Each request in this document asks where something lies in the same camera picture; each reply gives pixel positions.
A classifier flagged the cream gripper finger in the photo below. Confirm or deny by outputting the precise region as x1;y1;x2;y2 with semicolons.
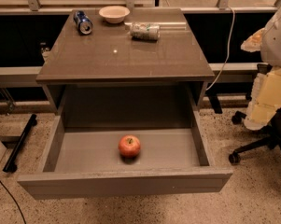
244;68;281;131
241;28;265;52

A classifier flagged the red apple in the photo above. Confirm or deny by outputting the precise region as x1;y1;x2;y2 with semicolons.
118;135;141;158

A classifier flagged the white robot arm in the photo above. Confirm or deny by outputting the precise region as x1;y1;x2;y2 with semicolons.
241;7;281;130

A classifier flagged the grey cabinet counter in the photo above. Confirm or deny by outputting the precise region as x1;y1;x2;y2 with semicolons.
36;8;214;103

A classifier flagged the grey open top drawer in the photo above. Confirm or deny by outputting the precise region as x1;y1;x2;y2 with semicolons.
18;112;232;199

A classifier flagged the black office chair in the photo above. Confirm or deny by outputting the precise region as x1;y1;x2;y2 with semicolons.
228;63;281;196

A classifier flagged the green white soda can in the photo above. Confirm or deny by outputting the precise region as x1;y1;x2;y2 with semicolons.
130;22;160;41

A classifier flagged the white bowl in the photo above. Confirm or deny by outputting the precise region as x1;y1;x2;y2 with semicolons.
99;6;130;24

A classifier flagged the blue soda can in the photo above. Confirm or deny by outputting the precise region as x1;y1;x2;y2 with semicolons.
74;10;92;35

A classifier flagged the black bar on floor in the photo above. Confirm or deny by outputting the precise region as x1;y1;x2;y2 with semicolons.
3;114;37;173

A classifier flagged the white hanging cable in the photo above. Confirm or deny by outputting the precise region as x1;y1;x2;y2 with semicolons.
205;7;236;91

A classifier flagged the black floor cable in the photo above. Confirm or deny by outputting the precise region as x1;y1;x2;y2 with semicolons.
0;167;28;224

